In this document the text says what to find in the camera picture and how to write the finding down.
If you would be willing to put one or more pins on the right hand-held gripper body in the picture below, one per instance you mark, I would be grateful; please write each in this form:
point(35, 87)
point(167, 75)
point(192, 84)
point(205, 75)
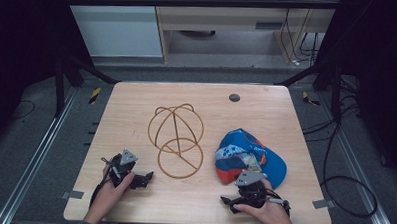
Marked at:
point(252, 193)

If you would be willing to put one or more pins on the aluminium floor rail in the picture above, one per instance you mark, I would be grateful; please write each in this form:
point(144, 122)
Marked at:
point(35, 156)
point(358, 167)

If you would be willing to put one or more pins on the black curtain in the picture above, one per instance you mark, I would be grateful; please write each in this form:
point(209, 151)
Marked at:
point(21, 52)
point(378, 58)

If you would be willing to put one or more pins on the person's right hand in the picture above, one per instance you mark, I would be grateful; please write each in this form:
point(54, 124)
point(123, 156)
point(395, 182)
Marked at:
point(271, 216)

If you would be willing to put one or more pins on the grey round table grommet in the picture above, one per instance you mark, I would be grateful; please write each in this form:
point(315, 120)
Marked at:
point(234, 97)

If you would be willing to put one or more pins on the white cabinet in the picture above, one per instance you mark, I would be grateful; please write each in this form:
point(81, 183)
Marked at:
point(119, 32)

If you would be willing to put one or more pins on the person's left hand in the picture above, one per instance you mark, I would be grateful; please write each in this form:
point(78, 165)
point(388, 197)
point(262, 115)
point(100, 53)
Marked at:
point(108, 199)

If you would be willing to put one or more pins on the light wooden desk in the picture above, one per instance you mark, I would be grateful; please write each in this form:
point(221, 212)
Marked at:
point(223, 21)

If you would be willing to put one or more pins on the yellow and black tape piece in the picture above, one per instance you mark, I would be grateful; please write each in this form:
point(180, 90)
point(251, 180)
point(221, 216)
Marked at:
point(94, 95)
point(309, 100)

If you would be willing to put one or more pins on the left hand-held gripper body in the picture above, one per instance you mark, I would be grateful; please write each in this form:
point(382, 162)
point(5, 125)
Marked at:
point(121, 171)

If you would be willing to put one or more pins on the blue and red cap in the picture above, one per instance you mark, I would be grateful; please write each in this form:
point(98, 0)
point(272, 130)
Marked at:
point(251, 157)

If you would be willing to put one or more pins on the grey table bracket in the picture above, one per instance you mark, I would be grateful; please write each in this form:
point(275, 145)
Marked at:
point(323, 203)
point(72, 194)

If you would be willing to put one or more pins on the black frame crossbar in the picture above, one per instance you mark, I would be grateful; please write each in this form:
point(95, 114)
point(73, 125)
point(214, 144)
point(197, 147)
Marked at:
point(190, 3)

